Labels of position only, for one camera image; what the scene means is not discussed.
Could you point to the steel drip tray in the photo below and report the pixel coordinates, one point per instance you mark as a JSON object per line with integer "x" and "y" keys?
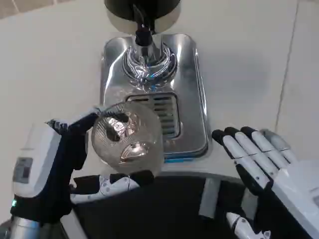
{"x": 189, "y": 99}

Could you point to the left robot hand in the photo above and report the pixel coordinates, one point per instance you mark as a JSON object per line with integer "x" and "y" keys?
{"x": 47, "y": 159}

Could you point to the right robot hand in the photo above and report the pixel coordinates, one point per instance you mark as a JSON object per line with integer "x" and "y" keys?
{"x": 286, "y": 189}

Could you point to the black dispenser tap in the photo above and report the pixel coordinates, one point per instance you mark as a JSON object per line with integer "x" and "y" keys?
{"x": 143, "y": 35}

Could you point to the slotted steel tray grid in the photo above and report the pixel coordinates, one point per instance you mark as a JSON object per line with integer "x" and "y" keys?
{"x": 167, "y": 109}

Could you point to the clear ribbed glass cup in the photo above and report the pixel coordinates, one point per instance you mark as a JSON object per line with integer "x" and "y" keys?
{"x": 129, "y": 144}

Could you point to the silver left robot forearm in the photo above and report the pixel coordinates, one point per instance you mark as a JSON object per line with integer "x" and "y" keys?
{"x": 25, "y": 227}

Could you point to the black drink dispenser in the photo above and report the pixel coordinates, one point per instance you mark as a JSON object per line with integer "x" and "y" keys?
{"x": 119, "y": 10}

